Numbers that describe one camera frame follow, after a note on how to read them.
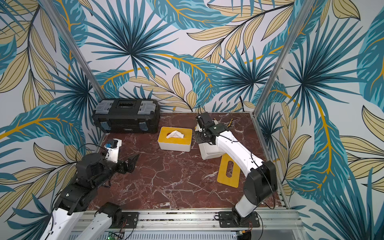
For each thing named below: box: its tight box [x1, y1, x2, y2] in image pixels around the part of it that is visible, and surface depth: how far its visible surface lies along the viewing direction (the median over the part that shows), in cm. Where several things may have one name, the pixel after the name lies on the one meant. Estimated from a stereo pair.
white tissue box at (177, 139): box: [157, 126, 193, 152], surface depth 95 cm
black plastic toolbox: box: [92, 98, 161, 134], surface depth 99 cm
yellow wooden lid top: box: [157, 127, 193, 145], surface depth 94 cm
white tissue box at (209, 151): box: [198, 142, 226, 160], surface depth 90 cm
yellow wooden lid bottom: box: [217, 153, 241, 189], surface depth 90 cm
